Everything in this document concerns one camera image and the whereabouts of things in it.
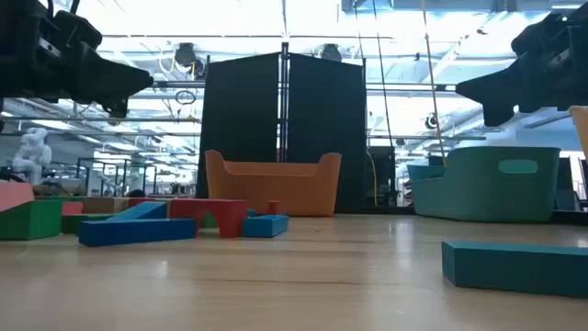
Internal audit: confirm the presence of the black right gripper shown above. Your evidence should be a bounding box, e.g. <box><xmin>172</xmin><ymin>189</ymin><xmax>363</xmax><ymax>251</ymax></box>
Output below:
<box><xmin>456</xmin><ymin>2</ymin><xmax>588</xmax><ymax>128</ymax></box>

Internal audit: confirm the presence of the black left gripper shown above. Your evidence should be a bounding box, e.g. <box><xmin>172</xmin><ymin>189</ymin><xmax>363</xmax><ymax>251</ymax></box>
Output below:
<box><xmin>0</xmin><ymin>0</ymin><xmax>155</xmax><ymax>119</ymax></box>

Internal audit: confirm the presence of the red wooden arch block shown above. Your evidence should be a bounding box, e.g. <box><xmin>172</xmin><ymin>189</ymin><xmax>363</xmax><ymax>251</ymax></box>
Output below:
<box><xmin>168</xmin><ymin>198</ymin><xmax>250</xmax><ymax>239</ymax></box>

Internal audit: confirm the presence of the orange plastic bin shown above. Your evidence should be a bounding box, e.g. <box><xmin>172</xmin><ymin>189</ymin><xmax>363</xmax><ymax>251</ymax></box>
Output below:
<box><xmin>204</xmin><ymin>149</ymin><xmax>343</xmax><ymax>218</ymax></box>

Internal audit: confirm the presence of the teal plastic bin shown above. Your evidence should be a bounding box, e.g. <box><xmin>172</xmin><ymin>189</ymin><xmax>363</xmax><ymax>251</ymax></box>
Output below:
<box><xmin>406</xmin><ymin>145</ymin><xmax>562</xmax><ymax>224</ymax></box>

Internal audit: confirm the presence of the white humanoid robot figure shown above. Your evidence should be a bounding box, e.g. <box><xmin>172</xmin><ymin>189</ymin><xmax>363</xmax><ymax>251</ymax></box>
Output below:
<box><xmin>11</xmin><ymin>127</ymin><xmax>53</xmax><ymax>186</ymax></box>

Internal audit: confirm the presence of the tan wooden block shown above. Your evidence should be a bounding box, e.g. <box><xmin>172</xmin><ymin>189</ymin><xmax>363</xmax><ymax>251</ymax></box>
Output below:
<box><xmin>82</xmin><ymin>197</ymin><xmax>130</xmax><ymax>215</ymax></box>

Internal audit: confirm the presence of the black equipment cabinet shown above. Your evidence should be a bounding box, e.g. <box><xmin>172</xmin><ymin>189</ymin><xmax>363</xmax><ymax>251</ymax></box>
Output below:
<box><xmin>366</xmin><ymin>145</ymin><xmax>397</xmax><ymax>208</ymax></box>

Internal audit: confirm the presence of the orange-red wooden block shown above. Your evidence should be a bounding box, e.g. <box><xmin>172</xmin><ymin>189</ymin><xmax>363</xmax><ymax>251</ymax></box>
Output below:
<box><xmin>0</xmin><ymin>182</ymin><xmax>36</xmax><ymax>212</ymax></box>

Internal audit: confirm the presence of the teal wooden block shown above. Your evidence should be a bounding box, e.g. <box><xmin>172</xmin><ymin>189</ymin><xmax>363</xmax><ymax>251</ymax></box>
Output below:
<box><xmin>441</xmin><ymin>240</ymin><xmax>588</xmax><ymax>299</ymax></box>

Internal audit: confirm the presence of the thin black hanging cable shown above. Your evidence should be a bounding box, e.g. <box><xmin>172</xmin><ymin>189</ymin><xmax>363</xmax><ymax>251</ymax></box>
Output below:
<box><xmin>370</xmin><ymin>0</ymin><xmax>395</xmax><ymax>149</ymax></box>

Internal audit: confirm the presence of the short yellow cable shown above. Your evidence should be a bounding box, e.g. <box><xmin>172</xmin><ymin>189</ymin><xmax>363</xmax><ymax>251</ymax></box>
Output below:
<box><xmin>366</xmin><ymin>149</ymin><xmax>379</xmax><ymax>207</ymax></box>

